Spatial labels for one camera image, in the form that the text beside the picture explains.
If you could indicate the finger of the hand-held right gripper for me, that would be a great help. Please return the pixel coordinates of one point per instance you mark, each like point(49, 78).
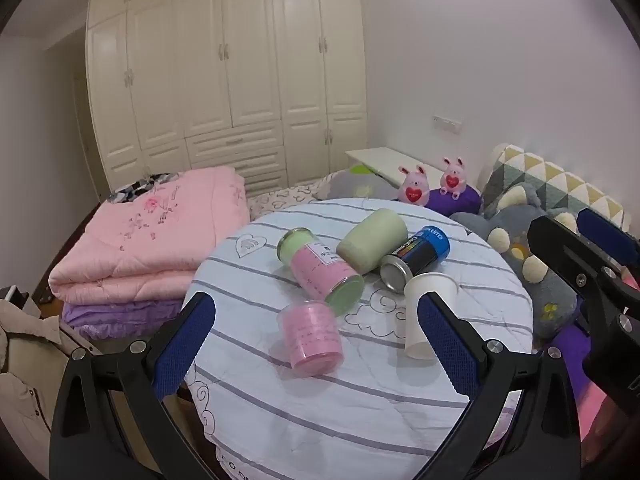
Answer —
point(560, 250)
point(605, 232)

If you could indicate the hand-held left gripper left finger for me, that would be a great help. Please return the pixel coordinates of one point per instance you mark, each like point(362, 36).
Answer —
point(182, 345)

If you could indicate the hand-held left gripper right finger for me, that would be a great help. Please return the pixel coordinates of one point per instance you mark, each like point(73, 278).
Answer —
point(450, 345)

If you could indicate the person's right forearm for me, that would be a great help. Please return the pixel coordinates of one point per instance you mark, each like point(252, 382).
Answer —
point(612, 425)

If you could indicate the white paper cup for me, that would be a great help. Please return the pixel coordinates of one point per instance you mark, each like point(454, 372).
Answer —
point(441, 282)

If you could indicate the small pink cup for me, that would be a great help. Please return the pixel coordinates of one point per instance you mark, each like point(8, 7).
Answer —
point(310, 340)

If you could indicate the pale green cup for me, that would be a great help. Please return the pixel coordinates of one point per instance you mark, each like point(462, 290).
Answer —
point(372, 240)

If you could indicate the pink labelled green cup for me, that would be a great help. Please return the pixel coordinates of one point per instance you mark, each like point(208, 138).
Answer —
point(315, 265)

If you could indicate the grey plush toy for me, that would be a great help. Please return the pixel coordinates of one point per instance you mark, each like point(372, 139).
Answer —
point(550, 285)

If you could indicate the purple cloth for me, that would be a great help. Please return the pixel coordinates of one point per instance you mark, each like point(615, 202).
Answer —
point(571, 340)

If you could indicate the purple folded quilt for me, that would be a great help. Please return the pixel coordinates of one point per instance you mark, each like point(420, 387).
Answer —
point(115, 317)

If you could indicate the triangle patterned pillow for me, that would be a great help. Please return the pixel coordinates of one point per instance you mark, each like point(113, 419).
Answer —
point(540, 175)

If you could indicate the blue and black can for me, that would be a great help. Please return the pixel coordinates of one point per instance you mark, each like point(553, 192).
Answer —
point(415, 255)

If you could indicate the purple cushion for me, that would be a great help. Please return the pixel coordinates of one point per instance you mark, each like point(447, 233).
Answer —
point(467, 202)

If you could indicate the pink folded quilt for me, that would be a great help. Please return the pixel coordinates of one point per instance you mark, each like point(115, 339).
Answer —
point(140, 240)

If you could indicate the pink plush toy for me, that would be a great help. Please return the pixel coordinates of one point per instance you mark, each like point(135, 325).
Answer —
point(414, 187)
point(453, 177)

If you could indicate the beige jacket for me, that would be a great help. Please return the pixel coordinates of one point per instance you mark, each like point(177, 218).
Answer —
point(25, 360)

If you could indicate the black and white cloth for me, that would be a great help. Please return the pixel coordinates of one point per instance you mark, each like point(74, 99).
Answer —
point(135, 187)

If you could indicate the dark box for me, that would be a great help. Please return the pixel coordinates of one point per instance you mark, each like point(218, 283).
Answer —
point(12, 297)

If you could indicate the heart print bedsheet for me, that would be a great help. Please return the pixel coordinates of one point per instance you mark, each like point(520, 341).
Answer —
point(280, 197)

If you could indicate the grey pillow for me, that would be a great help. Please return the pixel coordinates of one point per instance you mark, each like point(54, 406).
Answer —
point(360, 182)

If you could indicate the white bedside table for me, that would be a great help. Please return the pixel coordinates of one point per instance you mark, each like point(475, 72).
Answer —
point(380, 157)

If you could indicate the cream wardrobe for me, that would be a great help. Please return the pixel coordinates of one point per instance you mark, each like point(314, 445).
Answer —
point(200, 60)

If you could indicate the white wall socket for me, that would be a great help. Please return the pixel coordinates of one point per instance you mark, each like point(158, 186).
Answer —
point(446, 123)

